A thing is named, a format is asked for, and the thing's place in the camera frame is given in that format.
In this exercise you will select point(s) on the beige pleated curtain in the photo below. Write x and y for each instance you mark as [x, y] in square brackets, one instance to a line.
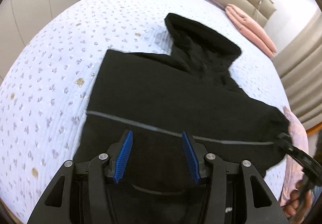
[299, 68]

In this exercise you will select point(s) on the lavender floral quilted bedspread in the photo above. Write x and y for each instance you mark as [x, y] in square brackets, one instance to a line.
[46, 91]

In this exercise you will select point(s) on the white wardrobe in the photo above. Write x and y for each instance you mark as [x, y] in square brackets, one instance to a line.
[37, 0]

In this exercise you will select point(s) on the person's right hand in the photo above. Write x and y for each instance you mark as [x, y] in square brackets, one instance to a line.
[295, 210]

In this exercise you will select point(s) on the folded pink blanket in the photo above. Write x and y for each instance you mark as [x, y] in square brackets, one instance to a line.
[250, 29]

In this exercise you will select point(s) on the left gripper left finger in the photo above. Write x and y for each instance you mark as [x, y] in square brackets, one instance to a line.
[79, 192]

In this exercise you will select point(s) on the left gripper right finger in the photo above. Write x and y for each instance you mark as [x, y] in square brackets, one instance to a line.
[234, 192]

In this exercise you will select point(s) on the black garment with grey trim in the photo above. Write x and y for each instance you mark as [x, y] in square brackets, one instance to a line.
[158, 97]

